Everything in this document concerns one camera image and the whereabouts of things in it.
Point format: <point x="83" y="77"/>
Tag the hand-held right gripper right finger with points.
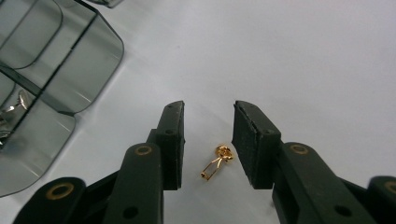
<point x="280" y="168"/>

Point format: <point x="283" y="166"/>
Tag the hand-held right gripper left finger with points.
<point x="146" y="174"/>

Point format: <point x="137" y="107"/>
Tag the silver earring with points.
<point x="20" y="101"/>

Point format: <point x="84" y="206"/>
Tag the clear plastic compartment box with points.
<point x="62" y="62"/>

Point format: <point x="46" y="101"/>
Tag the gold earring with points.
<point x="218" y="161"/>

